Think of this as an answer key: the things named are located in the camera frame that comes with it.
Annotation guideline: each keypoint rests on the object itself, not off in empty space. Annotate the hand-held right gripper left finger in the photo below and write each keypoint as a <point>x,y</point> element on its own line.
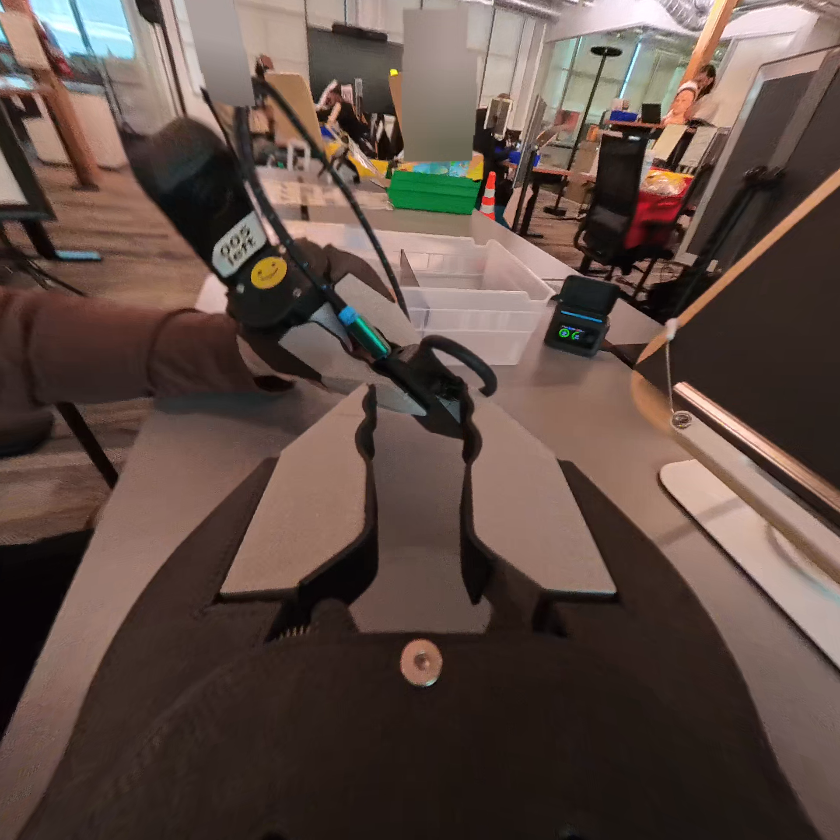
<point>302,505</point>

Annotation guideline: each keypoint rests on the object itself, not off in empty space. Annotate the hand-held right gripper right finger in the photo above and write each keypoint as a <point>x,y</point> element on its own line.
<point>531,518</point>

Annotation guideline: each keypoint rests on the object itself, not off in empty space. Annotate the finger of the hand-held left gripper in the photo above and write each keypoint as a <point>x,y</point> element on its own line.
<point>374,312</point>
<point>315,344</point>

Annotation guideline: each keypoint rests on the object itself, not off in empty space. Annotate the person's left forearm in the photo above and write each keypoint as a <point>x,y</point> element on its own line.
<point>98,348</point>

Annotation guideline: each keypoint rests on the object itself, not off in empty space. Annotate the person's left hand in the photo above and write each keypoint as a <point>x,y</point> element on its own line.
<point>275,367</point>

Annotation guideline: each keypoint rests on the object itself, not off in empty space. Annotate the clear plastic bin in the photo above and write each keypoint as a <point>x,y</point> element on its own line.
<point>499,308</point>

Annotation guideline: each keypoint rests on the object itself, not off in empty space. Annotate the tan board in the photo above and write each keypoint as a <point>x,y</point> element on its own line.
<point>295,111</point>

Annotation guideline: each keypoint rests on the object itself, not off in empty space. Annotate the green plastic crate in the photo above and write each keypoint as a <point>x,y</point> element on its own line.
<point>433,193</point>

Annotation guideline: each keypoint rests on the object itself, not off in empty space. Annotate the orange traffic cone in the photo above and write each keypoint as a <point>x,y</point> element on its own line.
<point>488,200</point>

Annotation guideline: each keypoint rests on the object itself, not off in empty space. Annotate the black framed board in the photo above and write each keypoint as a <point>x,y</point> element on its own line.
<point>19,164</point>

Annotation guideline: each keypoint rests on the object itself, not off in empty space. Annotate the silver monitor stand base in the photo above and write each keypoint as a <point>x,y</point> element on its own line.
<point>728,518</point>

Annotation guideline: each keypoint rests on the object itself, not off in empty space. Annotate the small black device with screen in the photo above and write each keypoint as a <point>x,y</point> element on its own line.
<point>584,302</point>

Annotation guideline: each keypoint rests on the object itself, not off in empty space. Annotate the black office chair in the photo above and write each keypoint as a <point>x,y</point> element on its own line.
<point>617,190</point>

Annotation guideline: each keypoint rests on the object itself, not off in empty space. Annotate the red cloth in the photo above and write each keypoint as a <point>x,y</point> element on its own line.
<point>659,210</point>

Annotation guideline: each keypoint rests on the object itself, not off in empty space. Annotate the black floor lamp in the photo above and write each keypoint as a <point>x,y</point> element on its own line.
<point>605,51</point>

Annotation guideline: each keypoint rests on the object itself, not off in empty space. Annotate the black tripod stand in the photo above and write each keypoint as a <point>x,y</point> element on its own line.
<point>754,180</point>

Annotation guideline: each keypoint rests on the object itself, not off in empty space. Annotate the grey partition panel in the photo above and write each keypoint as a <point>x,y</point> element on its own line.
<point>774,131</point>

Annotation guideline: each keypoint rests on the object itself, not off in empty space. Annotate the wooden post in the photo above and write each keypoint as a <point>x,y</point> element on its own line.
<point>69,131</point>

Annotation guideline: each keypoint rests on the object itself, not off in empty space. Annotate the black wall screen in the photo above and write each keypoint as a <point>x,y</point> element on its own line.
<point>354,72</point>

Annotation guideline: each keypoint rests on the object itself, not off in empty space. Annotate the black monitor with tan frame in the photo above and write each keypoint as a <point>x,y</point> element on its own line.
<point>774,341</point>

